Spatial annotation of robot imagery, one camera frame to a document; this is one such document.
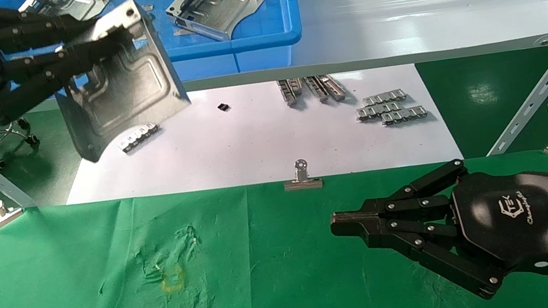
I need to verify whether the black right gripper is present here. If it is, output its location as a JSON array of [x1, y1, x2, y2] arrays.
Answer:
[[323, 145, 548, 308]]

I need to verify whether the silver sheet metal bracket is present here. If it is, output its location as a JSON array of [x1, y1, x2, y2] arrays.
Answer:
[[16, 0, 113, 31], [164, 0, 272, 49], [42, 0, 198, 167]]

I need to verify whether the green table cloth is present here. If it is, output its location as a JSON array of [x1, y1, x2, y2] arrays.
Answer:
[[0, 130, 548, 308]]

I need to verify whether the white paper sheet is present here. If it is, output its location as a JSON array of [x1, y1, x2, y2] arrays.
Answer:
[[53, 52, 464, 219]]

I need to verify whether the blue plastic bin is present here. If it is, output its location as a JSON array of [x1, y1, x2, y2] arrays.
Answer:
[[0, 0, 307, 107]]

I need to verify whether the white metal shelf deck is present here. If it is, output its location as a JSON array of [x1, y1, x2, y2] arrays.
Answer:
[[0, 0, 548, 129]]

